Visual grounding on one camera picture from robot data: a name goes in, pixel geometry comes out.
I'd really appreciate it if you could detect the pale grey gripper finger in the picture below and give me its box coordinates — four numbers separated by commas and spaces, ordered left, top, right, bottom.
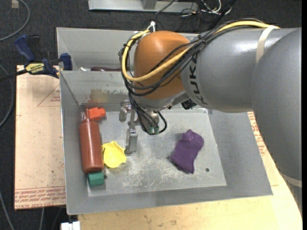
125, 127, 139, 156
118, 106, 128, 123

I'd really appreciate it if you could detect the yellow crumpled plastic cup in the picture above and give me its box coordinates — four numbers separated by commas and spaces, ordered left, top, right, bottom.
101, 140, 127, 169

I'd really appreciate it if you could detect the grey metal bin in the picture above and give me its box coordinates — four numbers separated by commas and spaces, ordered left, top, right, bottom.
56, 27, 274, 216

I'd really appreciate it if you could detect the red-brown spray bottle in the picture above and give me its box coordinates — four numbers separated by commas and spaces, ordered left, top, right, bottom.
79, 107, 107, 175

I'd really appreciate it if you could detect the green block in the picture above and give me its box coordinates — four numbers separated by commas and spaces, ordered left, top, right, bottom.
86, 171, 106, 187

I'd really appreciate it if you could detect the purple cloth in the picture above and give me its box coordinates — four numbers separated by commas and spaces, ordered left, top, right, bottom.
168, 129, 205, 174

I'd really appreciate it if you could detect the black cylinder on white bracket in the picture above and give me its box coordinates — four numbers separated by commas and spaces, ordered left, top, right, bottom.
181, 99, 198, 110

